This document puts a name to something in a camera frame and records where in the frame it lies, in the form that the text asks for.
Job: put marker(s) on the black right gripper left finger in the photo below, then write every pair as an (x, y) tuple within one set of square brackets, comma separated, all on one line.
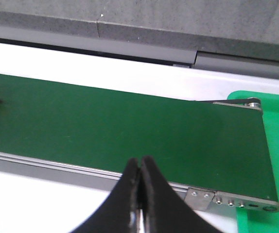
[(119, 212)]

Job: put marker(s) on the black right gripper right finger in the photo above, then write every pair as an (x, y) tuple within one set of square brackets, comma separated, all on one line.
[(164, 211)]

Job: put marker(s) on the aluminium conveyor frame rail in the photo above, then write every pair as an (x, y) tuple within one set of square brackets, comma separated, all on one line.
[(106, 180)]

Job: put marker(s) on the grey stone-look table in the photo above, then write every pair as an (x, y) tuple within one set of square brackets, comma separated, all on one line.
[(233, 36)]

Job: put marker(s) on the green conveyor belt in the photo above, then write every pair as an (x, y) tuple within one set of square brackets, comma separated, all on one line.
[(195, 143)]

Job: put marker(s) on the green plastic bin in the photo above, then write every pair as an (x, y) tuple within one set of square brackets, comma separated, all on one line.
[(254, 221)]

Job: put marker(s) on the metal mounting bracket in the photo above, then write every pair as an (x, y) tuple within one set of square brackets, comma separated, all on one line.
[(199, 199)]

